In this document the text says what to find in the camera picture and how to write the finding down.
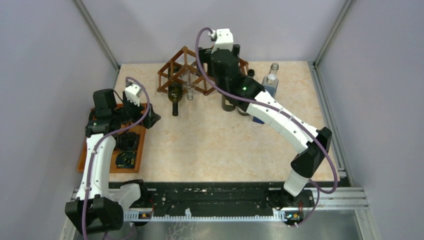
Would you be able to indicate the brown wooden wine rack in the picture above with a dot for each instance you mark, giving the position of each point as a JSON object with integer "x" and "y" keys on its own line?
{"x": 186, "y": 59}

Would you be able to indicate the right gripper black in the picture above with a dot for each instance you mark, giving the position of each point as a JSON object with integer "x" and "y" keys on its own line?
{"x": 203, "y": 56}

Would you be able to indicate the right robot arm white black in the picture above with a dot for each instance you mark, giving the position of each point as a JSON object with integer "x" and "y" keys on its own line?
{"x": 311, "y": 144}

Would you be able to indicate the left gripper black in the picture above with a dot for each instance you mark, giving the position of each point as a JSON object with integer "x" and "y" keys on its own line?
{"x": 151, "y": 118}

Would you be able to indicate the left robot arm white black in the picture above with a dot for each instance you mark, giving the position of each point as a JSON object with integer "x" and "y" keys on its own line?
{"x": 94, "y": 210}

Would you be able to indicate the white toothed cable strip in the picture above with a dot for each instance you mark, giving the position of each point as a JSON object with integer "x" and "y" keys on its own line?
{"x": 135, "y": 216}

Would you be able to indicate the small clear glass bottle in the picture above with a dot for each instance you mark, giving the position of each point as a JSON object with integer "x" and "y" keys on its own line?
{"x": 188, "y": 85}

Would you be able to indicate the dark green wine bottle left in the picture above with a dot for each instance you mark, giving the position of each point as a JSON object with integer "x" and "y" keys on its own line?
{"x": 174, "y": 94}

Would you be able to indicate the white label wine bottle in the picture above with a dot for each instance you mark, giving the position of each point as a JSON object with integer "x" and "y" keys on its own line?
{"x": 226, "y": 105}

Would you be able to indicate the black patterned coaster in tray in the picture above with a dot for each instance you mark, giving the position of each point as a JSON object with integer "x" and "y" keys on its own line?
{"x": 126, "y": 160}

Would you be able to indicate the blue square glass bottle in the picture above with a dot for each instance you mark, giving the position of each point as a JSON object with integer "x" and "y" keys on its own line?
{"x": 272, "y": 90}

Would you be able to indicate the brown label wine bottle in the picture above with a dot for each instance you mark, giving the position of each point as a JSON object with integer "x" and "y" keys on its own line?
{"x": 250, "y": 73}

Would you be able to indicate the orange wooden tray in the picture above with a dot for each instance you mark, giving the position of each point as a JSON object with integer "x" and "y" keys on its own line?
{"x": 105, "y": 123}

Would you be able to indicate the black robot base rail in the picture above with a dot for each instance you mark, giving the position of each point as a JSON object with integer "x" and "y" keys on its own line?
{"x": 220, "y": 199}

